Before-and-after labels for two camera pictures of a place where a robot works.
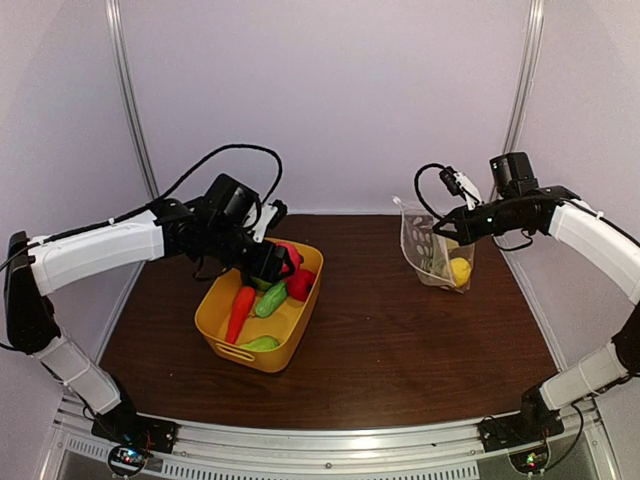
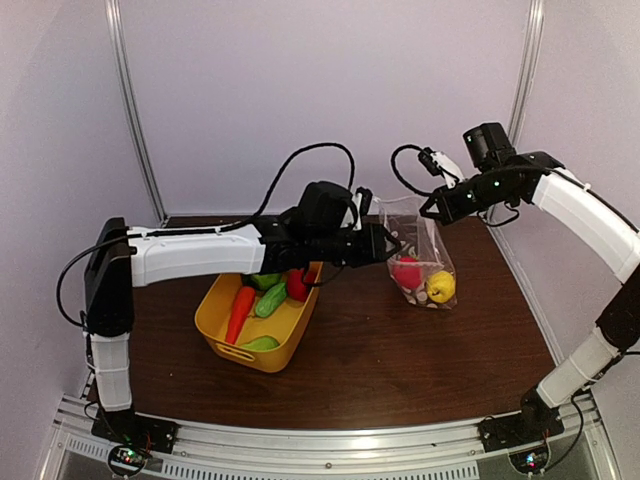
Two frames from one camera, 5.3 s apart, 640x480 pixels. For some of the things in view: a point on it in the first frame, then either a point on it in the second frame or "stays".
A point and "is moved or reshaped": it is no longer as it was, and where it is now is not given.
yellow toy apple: x=461 y=270 → x=440 y=286
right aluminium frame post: x=534 y=33 stays
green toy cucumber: x=271 y=300 stays
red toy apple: x=296 y=258 is moved or reshaped
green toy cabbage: x=260 y=284 stays
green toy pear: x=264 y=343 stays
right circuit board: x=530 y=461 stays
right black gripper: x=465 y=234 → x=450 y=211
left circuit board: x=127 y=460 stays
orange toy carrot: x=240 y=310 stays
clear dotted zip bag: x=438 y=260 is moved or reshaped
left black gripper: x=267 y=264 → x=374 y=249
